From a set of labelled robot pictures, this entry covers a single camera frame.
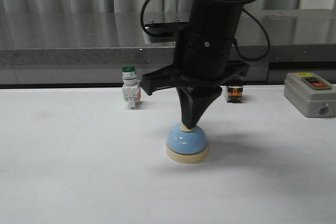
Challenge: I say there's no black selector knob switch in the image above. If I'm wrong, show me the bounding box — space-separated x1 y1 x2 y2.
225 86 243 103

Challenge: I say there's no blue and cream call bell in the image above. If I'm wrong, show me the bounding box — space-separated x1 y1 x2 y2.
165 124 209 164

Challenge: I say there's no green pushbutton switch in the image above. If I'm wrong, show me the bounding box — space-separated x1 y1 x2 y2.
122 66 141 109

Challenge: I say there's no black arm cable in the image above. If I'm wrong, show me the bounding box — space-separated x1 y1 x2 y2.
140 0 280 62

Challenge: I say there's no grey stone counter ledge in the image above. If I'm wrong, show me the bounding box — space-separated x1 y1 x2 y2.
1 9 335 86

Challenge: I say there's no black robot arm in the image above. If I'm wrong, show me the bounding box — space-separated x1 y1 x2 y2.
142 0 248 129

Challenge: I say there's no black wrist camera mount plate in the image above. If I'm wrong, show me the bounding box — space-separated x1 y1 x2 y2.
143 21 188 44

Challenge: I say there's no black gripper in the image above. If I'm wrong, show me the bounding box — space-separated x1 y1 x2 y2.
142 28 249 129

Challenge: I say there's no grey on-off switch box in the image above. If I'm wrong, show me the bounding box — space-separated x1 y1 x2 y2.
284 72 335 118

